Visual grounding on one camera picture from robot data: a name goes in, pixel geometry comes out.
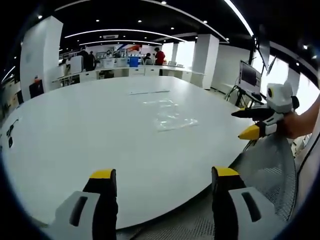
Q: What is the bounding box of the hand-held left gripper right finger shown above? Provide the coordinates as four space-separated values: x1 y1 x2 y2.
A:
211 166 285 240

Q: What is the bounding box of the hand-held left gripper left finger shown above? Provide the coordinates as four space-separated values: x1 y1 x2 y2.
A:
43 168 119 240

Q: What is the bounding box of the large clear food packaging bag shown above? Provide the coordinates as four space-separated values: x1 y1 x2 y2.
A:
154 109 200 133

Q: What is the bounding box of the small clear food packaging bag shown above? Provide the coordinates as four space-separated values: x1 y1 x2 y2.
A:
142 99 180 111

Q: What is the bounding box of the person's right hand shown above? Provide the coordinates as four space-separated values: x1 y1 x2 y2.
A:
276 111 307 140

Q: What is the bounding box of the black office chair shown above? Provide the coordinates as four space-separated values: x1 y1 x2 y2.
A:
289 95 301 111

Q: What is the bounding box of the monitor on stand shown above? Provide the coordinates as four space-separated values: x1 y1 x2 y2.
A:
238 59 264 89

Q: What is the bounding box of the grey mesh chair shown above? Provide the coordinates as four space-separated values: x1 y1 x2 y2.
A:
228 136 299 224

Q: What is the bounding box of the long white counter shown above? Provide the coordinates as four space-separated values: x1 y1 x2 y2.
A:
51 64 207 85

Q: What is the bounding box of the blue crate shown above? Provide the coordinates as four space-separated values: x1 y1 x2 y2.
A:
127 56 140 68

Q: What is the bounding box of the black chair with orange item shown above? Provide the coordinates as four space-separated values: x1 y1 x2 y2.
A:
28 77 45 99

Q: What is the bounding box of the white cabinet box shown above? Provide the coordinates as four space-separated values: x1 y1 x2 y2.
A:
69 55 85 74

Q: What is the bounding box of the black cable with plug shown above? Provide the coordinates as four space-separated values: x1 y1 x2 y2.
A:
5 118 21 149

